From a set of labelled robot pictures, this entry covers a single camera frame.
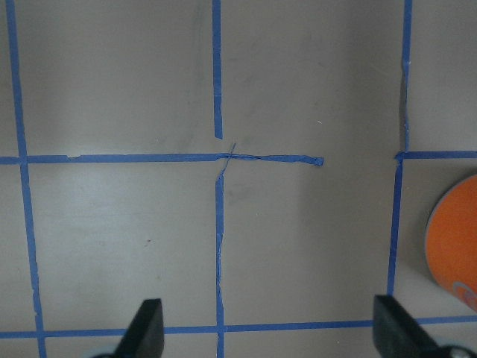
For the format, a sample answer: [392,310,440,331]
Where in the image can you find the orange can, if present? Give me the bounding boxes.
[425,175,476,310]

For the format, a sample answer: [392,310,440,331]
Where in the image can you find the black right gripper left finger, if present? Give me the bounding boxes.
[112,298,165,358]

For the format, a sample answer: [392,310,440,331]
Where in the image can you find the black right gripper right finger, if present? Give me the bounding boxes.
[373,295,447,358]

